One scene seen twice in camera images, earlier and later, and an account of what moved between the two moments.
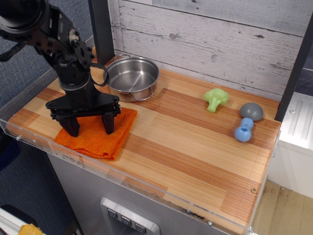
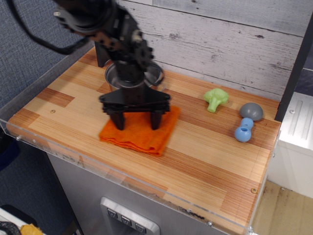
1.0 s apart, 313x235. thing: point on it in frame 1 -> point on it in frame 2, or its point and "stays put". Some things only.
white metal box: x=292 y=166 stays put
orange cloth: x=93 y=141 -> x=138 y=130
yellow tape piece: x=30 y=229 stays put
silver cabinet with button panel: x=103 y=205 stays put
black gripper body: x=81 y=100 -> x=136 y=100
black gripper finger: x=108 y=119 -> x=156 y=119
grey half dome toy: x=251 y=110 stays put
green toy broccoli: x=215 y=97 stays put
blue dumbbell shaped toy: x=243 y=133 stays put
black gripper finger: x=71 y=125 -> x=118 y=118
